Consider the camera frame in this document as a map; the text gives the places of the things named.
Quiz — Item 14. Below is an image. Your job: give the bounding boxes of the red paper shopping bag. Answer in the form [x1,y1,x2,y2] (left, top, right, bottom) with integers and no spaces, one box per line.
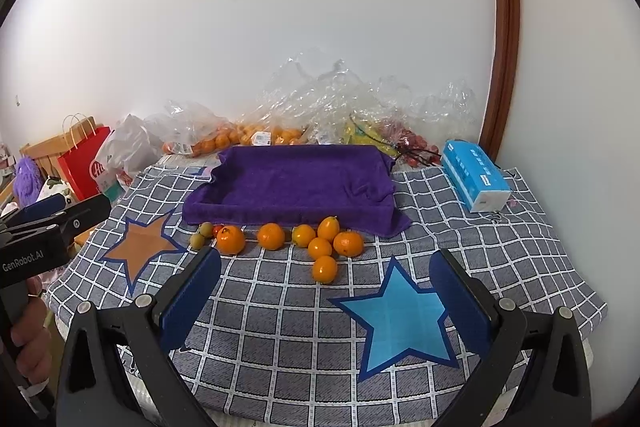
[58,113,111,200]

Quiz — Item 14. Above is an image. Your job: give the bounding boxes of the red cherry tomatoes pile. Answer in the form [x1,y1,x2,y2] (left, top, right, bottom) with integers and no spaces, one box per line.
[378,119,442,168]

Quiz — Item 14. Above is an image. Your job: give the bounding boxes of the yellow-orange kumquat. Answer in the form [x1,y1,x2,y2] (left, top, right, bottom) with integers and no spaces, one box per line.
[291,225,317,248]

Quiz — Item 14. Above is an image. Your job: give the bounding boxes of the clear crumpled plastic bags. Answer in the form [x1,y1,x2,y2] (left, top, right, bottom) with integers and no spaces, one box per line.
[240,49,480,146]

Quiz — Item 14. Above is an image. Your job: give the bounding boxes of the brown wooden door frame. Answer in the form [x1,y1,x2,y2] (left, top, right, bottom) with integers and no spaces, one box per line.
[480,0,521,160]

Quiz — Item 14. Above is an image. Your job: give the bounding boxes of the left hand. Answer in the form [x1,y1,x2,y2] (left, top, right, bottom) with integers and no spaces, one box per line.
[11,277,52,385]

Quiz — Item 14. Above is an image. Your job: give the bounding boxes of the purple towel covered tray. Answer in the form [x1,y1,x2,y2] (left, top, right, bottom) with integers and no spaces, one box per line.
[182,145,411,239]

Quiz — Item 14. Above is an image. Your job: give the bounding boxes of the oval orange kumquat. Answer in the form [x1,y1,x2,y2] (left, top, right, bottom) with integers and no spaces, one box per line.
[317,216,341,243]

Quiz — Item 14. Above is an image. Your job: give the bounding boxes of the blue tissue pack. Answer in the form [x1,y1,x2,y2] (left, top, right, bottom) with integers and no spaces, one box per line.
[440,140,511,213]

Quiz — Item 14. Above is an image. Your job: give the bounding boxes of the white plastic bag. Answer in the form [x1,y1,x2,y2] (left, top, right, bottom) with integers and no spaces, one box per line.
[96,114,163,190]

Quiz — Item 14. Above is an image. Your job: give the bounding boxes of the purple plush toy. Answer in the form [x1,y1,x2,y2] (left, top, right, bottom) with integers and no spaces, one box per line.
[13,156,43,208]

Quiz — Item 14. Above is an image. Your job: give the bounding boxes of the round orange mandarin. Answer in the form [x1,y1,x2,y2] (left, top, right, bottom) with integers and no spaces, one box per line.
[256,222,285,251]

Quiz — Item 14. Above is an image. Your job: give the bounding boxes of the green-yellow small fruit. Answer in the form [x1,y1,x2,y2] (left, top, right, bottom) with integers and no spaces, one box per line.
[190,233,206,251]
[198,222,214,239]

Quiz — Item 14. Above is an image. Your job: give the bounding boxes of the brown paper bag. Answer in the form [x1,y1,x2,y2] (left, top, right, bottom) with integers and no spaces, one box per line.
[20,114,102,181]

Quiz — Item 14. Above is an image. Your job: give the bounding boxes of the black cable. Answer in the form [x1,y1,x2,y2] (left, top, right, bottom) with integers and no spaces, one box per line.
[349,116,444,170]

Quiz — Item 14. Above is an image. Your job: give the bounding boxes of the small round orange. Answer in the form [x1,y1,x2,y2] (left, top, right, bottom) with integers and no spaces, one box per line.
[307,237,333,261]

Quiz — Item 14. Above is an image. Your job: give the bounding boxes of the grey checkered tablecloth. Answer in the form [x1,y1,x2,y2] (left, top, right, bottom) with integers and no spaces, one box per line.
[43,156,609,427]

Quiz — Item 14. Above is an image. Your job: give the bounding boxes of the large stemmed orange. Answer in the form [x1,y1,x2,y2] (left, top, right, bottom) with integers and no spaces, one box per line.
[216,225,246,256]

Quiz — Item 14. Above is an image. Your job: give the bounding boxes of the bag of oranges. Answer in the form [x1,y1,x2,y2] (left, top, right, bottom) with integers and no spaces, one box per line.
[160,101,239,157]

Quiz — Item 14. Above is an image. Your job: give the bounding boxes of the yellow snack package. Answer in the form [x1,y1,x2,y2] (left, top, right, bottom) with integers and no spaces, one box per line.
[343,115,396,156]

